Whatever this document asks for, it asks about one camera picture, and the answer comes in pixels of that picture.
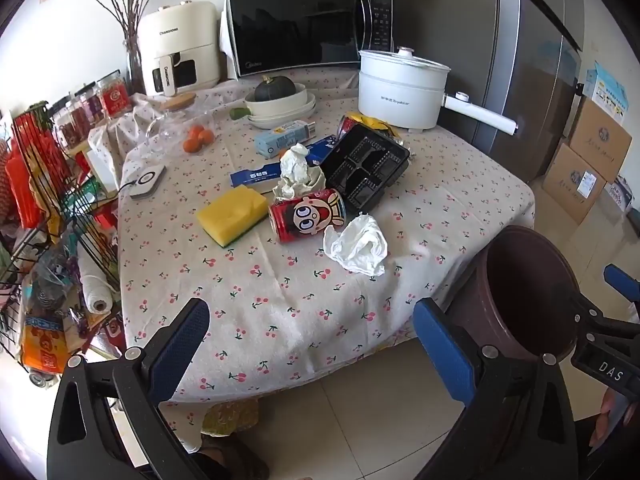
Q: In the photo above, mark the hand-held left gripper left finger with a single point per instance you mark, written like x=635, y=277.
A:
x=182, y=332

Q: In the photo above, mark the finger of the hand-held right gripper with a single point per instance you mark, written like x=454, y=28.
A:
x=607, y=325
x=620, y=280

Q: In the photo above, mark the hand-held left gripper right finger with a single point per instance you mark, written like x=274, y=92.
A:
x=442, y=352

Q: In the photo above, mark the brown plastic bin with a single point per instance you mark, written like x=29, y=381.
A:
x=530, y=285

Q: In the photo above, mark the yellow green sponge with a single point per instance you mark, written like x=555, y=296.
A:
x=230, y=212

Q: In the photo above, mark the white tissue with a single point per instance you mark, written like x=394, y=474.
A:
x=357, y=245
x=296, y=170

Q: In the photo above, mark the long blue cardboard box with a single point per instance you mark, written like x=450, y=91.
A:
x=252, y=177

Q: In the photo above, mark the red cartoon face can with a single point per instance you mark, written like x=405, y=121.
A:
x=307, y=215

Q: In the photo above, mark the black plastic tray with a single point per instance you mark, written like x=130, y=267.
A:
x=365, y=170

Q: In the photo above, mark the light blue milk carton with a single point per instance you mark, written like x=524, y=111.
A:
x=282, y=137

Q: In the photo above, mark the yellow foil wrapper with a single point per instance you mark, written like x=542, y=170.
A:
x=377, y=125

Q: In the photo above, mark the red and white drink can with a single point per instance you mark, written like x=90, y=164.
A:
x=346, y=127

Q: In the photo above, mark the person's right hand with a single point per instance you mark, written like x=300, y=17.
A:
x=617, y=412

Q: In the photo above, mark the white printed package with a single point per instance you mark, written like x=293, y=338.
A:
x=622, y=192

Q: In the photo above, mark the yellow floral undercloth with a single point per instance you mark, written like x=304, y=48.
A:
x=230, y=417

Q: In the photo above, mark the brown cardboard box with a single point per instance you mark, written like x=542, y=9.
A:
x=570, y=182
x=600, y=135

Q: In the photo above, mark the cherry print tablecloth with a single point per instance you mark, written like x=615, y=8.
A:
x=300, y=285

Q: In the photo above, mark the orange snack packet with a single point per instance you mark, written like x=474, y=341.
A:
x=42, y=345

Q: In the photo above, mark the white charging pad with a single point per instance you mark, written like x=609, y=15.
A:
x=146, y=181

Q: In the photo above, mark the small orange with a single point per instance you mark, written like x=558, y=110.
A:
x=193, y=131
x=205, y=136
x=190, y=146

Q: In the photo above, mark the light blue printed box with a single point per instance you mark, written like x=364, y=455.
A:
x=610, y=90

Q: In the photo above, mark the glass pitcher with bamboo lid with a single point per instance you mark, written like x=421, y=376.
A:
x=172, y=120

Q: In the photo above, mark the red bag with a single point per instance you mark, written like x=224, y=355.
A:
x=30, y=180

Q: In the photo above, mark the small green fruit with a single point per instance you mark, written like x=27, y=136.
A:
x=240, y=112

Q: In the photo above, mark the white deep plate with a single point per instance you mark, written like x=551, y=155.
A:
x=307, y=106
x=285, y=124

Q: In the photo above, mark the red label glass jar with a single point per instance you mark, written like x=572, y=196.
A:
x=115, y=97

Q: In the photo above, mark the glass spice jar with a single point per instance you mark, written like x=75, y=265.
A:
x=92, y=105

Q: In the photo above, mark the dark green pumpkin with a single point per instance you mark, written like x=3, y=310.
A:
x=274, y=89

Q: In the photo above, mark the white electric pot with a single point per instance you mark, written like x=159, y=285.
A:
x=400, y=90

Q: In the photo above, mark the glass vase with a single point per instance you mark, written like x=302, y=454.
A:
x=135, y=67

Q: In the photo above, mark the grey refrigerator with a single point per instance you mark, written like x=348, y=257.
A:
x=475, y=35

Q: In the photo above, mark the cream air fryer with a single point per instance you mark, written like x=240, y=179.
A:
x=185, y=30

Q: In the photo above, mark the black microwave oven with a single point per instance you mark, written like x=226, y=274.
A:
x=300, y=25

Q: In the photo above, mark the dried twigs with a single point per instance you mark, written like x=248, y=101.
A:
x=127, y=5

